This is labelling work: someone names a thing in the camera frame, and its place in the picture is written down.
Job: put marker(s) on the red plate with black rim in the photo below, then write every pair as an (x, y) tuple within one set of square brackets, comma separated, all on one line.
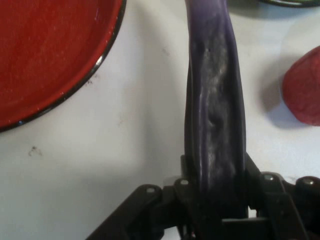
[(47, 57)]

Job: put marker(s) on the purple toy eggplant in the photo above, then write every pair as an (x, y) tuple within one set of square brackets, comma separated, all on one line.
[(215, 105)]

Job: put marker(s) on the green plate with black rim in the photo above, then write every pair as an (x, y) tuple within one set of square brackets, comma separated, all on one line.
[(292, 2)]

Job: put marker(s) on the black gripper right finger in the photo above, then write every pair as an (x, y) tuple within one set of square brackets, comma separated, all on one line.
[(280, 207)]

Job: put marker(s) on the red toy apple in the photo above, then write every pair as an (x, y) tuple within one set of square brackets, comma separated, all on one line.
[(303, 90)]

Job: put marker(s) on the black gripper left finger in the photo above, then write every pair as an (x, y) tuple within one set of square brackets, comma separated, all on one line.
[(150, 215)]

